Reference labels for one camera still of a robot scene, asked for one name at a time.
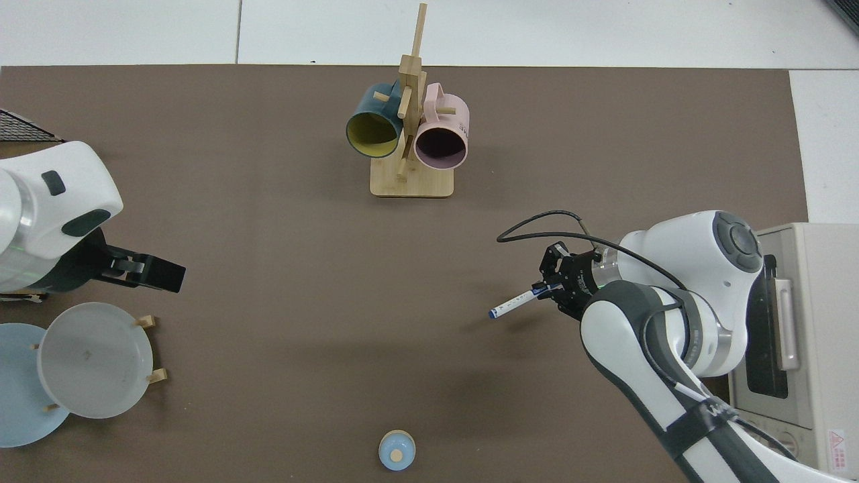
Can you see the white marker with blue cap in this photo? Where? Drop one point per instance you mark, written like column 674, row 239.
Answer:
column 513, row 303

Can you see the wooden plate rack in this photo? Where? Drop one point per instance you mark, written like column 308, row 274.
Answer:
column 158, row 376

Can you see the grey plate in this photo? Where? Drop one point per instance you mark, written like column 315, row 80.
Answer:
column 94, row 362

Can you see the brown table cloth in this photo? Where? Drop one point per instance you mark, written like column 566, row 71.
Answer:
column 302, row 302

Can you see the wooden mug stand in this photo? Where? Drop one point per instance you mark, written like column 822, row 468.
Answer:
column 423, row 184

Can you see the light blue plate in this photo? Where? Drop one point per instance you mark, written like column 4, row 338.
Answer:
column 17, row 402

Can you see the pink mug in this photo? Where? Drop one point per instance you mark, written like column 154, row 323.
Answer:
column 446, row 124

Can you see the small blue round thing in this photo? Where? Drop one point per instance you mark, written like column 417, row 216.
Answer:
column 396, row 451

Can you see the teal mug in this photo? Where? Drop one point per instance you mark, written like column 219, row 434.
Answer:
column 369, row 111

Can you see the pale toaster oven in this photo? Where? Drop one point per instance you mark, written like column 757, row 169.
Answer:
column 825, row 302

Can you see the dark grey panel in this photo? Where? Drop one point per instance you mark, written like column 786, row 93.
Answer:
column 849, row 10

